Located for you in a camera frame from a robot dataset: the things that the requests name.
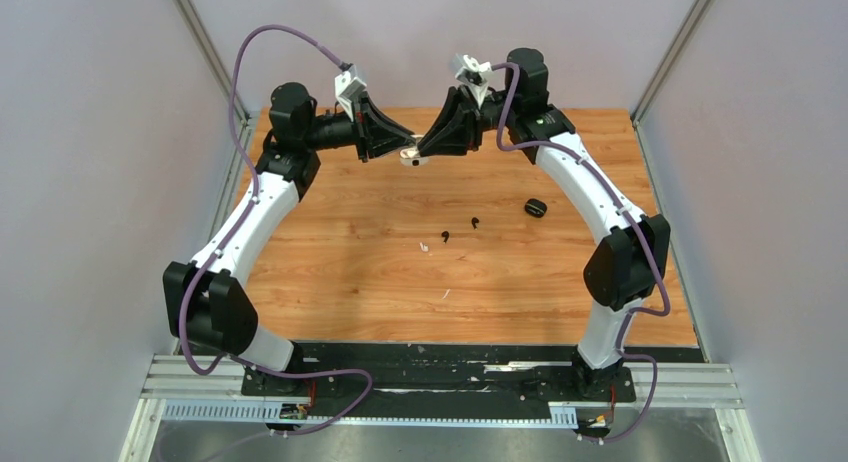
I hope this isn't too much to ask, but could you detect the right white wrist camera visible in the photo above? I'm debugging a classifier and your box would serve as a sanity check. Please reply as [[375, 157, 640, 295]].
[[451, 54, 493, 108]]

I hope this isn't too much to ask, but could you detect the purple cable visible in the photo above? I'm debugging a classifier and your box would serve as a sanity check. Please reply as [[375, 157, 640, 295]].
[[180, 24, 374, 440], [491, 62, 672, 445]]

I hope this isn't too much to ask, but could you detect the aluminium corner post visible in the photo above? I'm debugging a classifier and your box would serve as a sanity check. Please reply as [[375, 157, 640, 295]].
[[172, 0, 235, 98], [630, 0, 714, 128]]

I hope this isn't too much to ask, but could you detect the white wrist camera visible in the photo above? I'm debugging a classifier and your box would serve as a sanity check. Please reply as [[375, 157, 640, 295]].
[[451, 54, 493, 108], [334, 64, 367, 122]]

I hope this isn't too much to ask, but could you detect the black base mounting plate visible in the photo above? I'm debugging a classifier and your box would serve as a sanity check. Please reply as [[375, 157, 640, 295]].
[[241, 342, 639, 421]]

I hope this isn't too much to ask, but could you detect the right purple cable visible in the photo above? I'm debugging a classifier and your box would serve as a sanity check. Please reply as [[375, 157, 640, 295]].
[[491, 62, 672, 445]]

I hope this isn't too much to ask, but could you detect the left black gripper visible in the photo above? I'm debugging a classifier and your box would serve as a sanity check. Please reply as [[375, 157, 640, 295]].
[[303, 92, 416, 164]]

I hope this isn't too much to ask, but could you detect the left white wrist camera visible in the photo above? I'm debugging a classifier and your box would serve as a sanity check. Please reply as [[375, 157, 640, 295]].
[[334, 64, 367, 122]]

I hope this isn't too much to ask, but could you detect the right aluminium corner post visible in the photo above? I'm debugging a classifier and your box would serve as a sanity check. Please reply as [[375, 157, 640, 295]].
[[630, 0, 714, 128]]

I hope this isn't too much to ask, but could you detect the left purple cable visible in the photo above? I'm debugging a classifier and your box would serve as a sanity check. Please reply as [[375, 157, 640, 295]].
[[180, 24, 374, 440]]

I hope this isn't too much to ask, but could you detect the aluminium rail frame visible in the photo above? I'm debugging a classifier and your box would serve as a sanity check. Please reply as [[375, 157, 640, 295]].
[[119, 355, 761, 461]]

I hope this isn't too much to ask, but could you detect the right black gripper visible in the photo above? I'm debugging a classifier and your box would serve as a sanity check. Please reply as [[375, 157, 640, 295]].
[[417, 84, 520, 155]]

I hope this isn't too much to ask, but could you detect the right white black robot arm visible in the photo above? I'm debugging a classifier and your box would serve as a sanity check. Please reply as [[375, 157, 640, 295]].
[[401, 48, 671, 400]]

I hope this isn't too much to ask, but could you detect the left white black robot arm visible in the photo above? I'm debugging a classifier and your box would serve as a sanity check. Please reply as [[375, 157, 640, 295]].
[[163, 82, 415, 395]]

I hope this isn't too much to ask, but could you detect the black earbud charging case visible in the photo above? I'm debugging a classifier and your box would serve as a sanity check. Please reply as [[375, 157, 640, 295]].
[[524, 198, 548, 218]]

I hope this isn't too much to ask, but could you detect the white earbud charging case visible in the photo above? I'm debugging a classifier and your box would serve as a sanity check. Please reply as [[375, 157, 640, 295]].
[[398, 147, 429, 167]]

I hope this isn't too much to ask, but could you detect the left aluminium corner post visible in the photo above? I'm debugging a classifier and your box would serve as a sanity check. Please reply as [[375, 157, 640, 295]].
[[172, 0, 235, 98]]

